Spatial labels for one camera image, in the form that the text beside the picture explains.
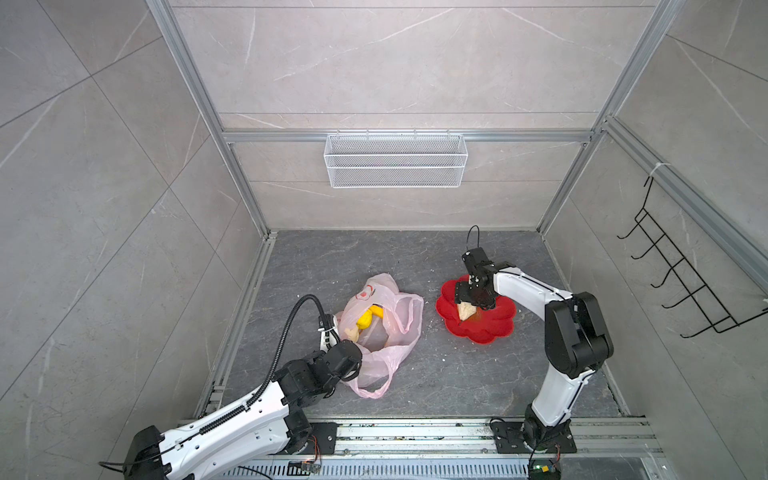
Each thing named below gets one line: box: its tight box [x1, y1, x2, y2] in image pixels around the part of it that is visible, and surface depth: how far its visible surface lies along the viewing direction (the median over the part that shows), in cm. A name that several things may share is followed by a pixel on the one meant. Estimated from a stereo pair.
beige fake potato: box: [458, 301, 477, 321], surface depth 94 cm
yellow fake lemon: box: [356, 304, 385, 330], surface depth 93 cm
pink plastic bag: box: [335, 273, 424, 399], surface depth 85 cm
